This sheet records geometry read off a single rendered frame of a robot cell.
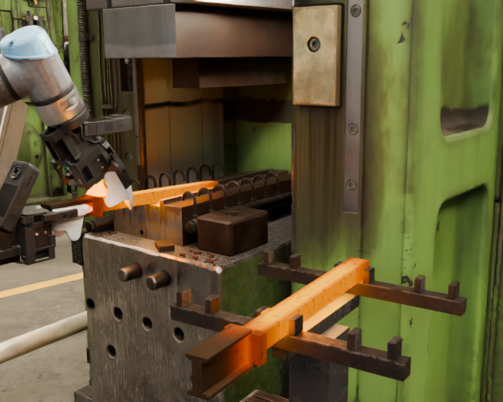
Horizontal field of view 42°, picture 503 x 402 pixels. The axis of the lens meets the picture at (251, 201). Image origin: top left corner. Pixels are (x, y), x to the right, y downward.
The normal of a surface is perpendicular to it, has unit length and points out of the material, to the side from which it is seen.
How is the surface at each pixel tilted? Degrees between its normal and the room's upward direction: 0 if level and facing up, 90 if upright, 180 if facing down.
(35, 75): 107
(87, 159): 90
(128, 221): 90
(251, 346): 90
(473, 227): 90
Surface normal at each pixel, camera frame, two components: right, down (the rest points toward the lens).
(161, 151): 0.79, 0.12
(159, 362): -0.62, 0.18
